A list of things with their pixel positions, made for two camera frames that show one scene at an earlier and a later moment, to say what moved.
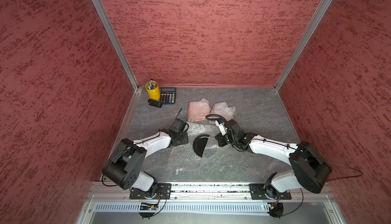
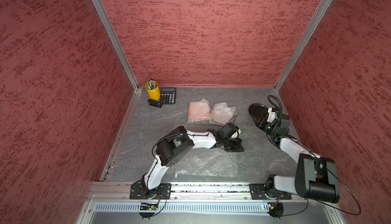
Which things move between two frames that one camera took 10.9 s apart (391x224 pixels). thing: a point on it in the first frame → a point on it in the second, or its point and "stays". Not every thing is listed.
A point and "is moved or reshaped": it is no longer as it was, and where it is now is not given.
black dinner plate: [199, 144] is moved or reshaped
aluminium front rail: [305, 191] stays
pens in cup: [151, 84] stays
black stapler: [155, 103] stays
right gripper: [219, 137] → [261, 124]
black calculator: [168, 95] stays
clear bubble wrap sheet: [184, 158] is moved or reshaped
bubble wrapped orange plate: [198, 110] stays
